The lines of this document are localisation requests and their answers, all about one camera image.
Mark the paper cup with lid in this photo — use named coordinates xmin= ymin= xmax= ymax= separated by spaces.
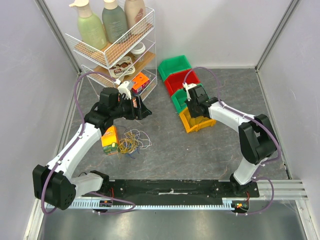
xmin=130 ymin=42 xmax=146 ymax=55

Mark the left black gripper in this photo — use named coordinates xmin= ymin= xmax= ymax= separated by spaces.
xmin=110 ymin=94 xmax=152 ymax=120

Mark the beige brown bottle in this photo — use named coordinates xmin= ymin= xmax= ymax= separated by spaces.
xmin=124 ymin=0 xmax=146 ymax=35

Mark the near green plastic bin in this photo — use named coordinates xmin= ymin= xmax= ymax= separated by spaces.
xmin=171 ymin=87 xmax=197 ymax=114

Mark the far green plastic bin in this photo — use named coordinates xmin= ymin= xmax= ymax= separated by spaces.
xmin=158 ymin=55 xmax=192 ymax=82

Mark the light green pump bottle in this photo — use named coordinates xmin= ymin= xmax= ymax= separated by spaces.
xmin=69 ymin=0 xmax=108 ymax=50

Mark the red plastic bin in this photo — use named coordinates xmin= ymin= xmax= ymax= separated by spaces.
xmin=164 ymin=69 xmax=201 ymax=96

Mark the dark green bottle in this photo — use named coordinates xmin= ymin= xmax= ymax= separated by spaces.
xmin=102 ymin=0 xmax=128 ymax=44

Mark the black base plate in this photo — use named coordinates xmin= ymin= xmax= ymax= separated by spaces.
xmin=97 ymin=179 xmax=260 ymax=199

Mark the orange purple box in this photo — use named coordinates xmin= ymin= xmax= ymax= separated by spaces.
xmin=132 ymin=72 xmax=150 ymax=95

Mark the white wire shelf rack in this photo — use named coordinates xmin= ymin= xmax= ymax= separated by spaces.
xmin=66 ymin=7 xmax=158 ymax=100

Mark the yellow plastic bin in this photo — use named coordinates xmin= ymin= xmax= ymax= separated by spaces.
xmin=179 ymin=107 xmax=217 ymax=133

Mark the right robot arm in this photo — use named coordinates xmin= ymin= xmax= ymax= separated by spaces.
xmin=183 ymin=83 xmax=281 ymax=197

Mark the white slotted cable duct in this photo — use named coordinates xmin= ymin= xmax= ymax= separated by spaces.
xmin=47 ymin=197 xmax=251 ymax=210

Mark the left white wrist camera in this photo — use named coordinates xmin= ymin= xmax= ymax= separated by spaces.
xmin=115 ymin=79 xmax=134 ymax=100

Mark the orange green juice carton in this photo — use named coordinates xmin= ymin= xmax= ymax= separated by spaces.
xmin=101 ymin=125 xmax=119 ymax=155

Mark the yogurt multipack carton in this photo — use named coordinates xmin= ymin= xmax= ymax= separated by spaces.
xmin=109 ymin=56 xmax=136 ymax=81

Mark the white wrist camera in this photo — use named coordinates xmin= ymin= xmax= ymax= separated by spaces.
xmin=182 ymin=82 xmax=197 ymax=102
xmin=115 ymin=79 xmax=134 ymax=100

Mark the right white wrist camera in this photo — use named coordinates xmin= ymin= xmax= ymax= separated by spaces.
xmin=182 ymin=82 xmax=197 ymax=102

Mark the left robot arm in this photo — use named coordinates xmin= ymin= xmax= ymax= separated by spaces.
xmin=32 ymin=87 xmax=152 ymax=210

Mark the cable bundle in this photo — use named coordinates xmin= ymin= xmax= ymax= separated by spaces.
xmin=116 ymin=124 xmax=153 ymax=161

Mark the green plastic bin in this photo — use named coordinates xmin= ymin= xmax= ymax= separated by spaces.
xmin=171 ymin=87 xmax=197 ymax=114
xmin=158 ymin=55 xmax=192 ymax=82

